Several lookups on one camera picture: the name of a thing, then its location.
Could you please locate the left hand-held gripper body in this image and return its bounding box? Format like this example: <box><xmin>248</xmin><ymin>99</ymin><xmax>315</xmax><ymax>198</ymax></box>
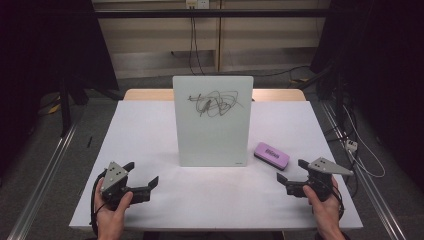
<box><xmin>98</xmin><ymin>161</ymin><xmax>152</xmax><ymax>211</ymax></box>

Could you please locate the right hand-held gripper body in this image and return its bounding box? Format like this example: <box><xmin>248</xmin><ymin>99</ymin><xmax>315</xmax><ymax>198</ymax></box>
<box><xmin>285</xmin><ymin>157</ymin><xmax>355</xmax><ymax>203</ymax></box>

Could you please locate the purple whiteboard eraser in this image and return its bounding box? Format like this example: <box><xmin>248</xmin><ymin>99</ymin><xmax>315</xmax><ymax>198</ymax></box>
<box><xmin>253</xmin><ymin>141</ymin><xmax>291</xmax><ymax>172</ymax></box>

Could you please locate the small whiteboard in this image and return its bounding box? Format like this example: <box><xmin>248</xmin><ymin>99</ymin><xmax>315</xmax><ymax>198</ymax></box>
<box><xmin>172</xmin><ymin>75</ymin><xmax>255</xmax><ymax>168</ymax></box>

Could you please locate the person's left hand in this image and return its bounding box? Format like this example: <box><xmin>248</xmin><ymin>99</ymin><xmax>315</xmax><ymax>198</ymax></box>
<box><xmin>94</xmin><ymin>178</ymin><xmax>134</xmax><ymax>233</ymax></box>

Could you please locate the person's right hand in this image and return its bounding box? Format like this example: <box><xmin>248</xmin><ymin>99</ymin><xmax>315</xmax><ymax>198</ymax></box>
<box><xmin>302</xmin><ymin>176</ymin><xmax>344</xmax><ymax>233</ymax></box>

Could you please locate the white table sheet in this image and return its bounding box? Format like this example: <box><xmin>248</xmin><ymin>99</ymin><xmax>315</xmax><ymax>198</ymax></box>
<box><xmin>68</xmin><ymin>100</ymin><xmax>364</xmax><ymax>232</ymax></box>

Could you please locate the wooden table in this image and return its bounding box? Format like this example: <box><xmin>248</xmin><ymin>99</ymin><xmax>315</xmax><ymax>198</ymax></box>
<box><xmin>123</xmin><ymin>88</ymin><xmax>307</xmax><ymax>102</ymax></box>

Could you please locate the black metal stand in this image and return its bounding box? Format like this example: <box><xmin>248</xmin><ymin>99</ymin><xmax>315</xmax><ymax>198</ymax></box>
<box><xmin>58</xmin><ymin>74</ymin><xmax>88</xmax><ymax>138</ymax></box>

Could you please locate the black curtain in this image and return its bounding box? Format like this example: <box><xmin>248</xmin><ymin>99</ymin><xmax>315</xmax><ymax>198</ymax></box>
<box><xmin>0</xmin><ymin>0</ymin><xmax>120</xmax><ymax>178</ymax></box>
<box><xmin>309</xmin><ymin>0</ymin><xmax>424</xmax><ymax>191</ymax></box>

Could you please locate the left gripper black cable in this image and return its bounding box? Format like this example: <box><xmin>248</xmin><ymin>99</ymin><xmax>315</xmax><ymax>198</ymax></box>
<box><xmin>88</xmin><ymin>169</ymin><xmax>108</xmax><ymax>236</ymax></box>

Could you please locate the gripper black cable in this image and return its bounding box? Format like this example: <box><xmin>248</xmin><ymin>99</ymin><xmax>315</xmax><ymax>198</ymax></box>
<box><xmin>88</xmin><ymin>169</ymin><xmax>108</xmax><ymax>236</ymax></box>
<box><xmin>331</xmin><ymin>184</ymin><xmax>346</xmax><ymax>221</ymax></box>

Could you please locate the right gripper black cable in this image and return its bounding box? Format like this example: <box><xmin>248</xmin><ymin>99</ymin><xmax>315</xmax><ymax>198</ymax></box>
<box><xmin>331</xmin><ymin>184</ymin><xmax>346</xmax><ymax>221</ymax></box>

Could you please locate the aluminium floor rail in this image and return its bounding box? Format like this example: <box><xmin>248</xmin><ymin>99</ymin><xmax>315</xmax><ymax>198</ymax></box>
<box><xmin>7</xmin><ymin>123</ymin><xmax>78</xmax><ymax>240</ymax></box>
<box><xmin>320</xmin><ymin>100</ymin><xmax>408</xmax><ymax>240</ymax></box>

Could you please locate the white floor cable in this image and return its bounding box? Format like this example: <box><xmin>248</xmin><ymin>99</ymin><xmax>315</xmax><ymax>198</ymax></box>
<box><xmin>343</xmin><ymin>105</ymin><xmax>387</xmax><ymax>179</ymax></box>

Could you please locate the black floor cable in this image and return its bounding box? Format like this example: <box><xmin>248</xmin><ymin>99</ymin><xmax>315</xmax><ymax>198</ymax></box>
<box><xmin>229</xmin><ymin>64</ymin><xmax>312</xmax><ymax>78</ymax></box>

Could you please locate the black hanging wall cable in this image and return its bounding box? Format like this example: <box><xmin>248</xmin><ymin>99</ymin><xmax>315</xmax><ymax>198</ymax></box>
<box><xmin>187</xmin><ymin>7</ymin><xmax>198</xmax><ymax>77</ymax></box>
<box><xmin>192</xmin><ymin>7</ymin><xmax>206</xmax><ymax>76</ymax></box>

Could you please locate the white wall socket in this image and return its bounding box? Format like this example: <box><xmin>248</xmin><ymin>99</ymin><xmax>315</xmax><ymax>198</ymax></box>
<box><xmin>185</xmin><ymin>0</ymin><xmax>211</xmax><ymax>10</ymax></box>

